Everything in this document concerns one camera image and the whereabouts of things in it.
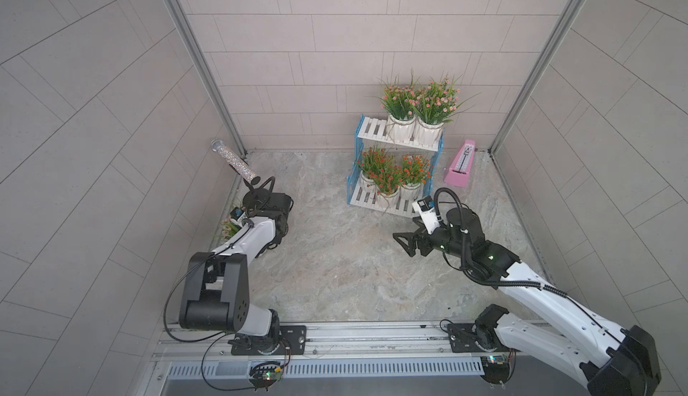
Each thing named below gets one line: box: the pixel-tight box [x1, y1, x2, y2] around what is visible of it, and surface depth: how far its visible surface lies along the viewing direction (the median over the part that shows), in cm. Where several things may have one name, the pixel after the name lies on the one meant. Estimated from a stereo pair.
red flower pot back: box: [356, 146, 392, 192], surface depth 93 cm
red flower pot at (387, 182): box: [369, 166, 404, 209], surface depth 91 cm
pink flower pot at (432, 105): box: [410, 77, 482, 150], surface depth 77 cm
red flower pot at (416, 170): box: [398, 154, 434, 201], surface depth 93 cm
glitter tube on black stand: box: [210, 138, 273, 211], surface depth 85 cm
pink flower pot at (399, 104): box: [380, 69, 419, 145], surface depth 81 cm
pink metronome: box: [443, 139, 476, 189], surface depth 101 cm
